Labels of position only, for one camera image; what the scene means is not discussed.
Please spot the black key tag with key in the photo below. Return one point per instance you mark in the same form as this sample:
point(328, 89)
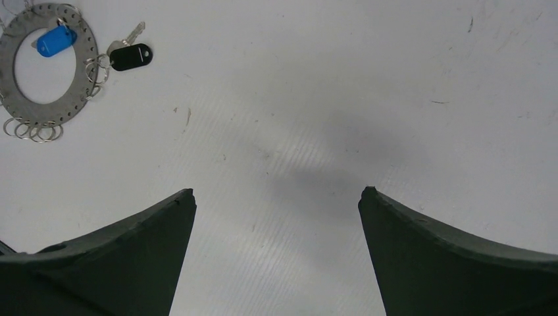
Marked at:
point(125, 55)

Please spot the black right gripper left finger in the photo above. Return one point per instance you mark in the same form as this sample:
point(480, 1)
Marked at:
point(130, 267)

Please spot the blue key tag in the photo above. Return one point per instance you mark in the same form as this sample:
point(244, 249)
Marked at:
point(56, 40)

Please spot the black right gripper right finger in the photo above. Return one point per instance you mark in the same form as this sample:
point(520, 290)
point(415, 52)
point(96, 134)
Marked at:
point(426, 267)

